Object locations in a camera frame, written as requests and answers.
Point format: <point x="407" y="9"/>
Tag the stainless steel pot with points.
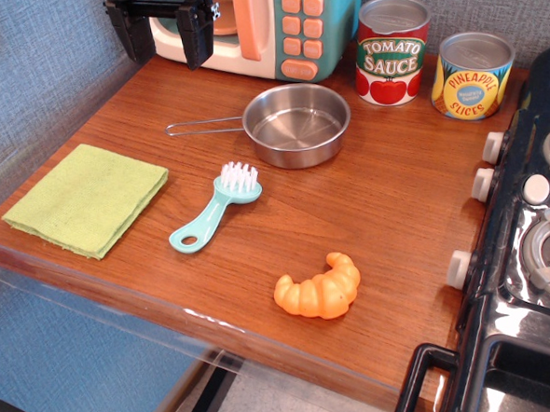
<point x="293" y="126"/>

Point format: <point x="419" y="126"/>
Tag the teal dish brush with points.
<point x="237" y="183"/>

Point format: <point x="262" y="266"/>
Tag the pineapple slices can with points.
<point x="471" y="75"/>

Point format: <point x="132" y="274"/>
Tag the tomato sauce can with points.
<point x="391" y="43"/>

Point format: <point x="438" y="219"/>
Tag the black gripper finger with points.
<point x="195" y="26"/>
<point x="133" y="30"/>

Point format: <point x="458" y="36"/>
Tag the black toy stove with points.
<point x="502" y="362"/>

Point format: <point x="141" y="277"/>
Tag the green folded cloth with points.
<point x="88" y="200"/>

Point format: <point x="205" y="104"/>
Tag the orange toy croissant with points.
<point x="328" y="295"/>

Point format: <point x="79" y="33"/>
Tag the teal toy microwave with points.
<point x="288" y="40"/>

